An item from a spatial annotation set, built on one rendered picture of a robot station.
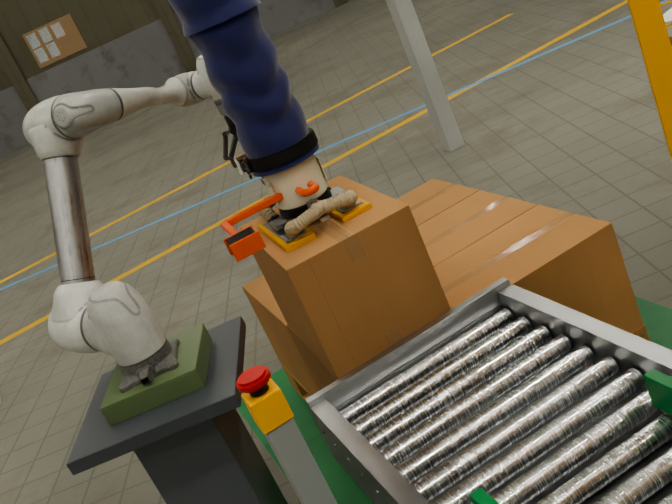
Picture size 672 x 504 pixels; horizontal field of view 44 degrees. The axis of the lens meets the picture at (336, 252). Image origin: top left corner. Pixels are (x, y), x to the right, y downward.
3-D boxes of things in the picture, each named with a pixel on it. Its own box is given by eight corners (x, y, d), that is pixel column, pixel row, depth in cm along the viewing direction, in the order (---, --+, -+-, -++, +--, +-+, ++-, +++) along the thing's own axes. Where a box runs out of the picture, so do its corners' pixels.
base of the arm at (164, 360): (118, 401, 228) (109, 385, 226) (125, 365, 249) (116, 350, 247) (178, 373, 229) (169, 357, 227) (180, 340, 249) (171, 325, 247)
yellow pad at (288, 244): (317, 237, 241) (311, 223, 239) (288, 253, 239) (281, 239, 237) (285, 216, 272) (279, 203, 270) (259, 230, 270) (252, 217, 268)
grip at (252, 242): (266, 247, 218) (258, 230, 216) (237, 262, 216) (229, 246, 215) (258, 240, 226) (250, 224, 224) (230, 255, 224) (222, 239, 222)
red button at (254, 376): (281, 388, 157) (272, 371, 155) (249, 407, 155) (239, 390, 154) (269, 375, 163) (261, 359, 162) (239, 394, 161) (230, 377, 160)
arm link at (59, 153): (85, 357, 235) (41, 359, 249) (130, 346, 248) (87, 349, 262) (45, 90, 234) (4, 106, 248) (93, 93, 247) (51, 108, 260)
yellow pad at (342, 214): (373, 208, 245) (366, 193, 243) (344, 223, 243) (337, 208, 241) (335, 190, 276) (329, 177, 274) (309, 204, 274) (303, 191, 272)
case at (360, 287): (455, 320, 249) (408, 204, 235) (341, 386, 241) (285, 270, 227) (381, 270, 304) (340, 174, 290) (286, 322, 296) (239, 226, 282)
